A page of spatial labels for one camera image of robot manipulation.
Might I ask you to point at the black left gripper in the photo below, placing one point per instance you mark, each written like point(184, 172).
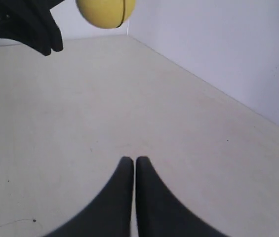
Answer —
point(18, 23)

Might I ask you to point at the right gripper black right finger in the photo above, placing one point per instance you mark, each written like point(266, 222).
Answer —
point(158, 211)

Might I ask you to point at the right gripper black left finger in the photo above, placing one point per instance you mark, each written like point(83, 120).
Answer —
point(109, 213)

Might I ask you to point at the yellow tennis ball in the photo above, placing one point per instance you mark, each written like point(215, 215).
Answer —
point(106, 14)

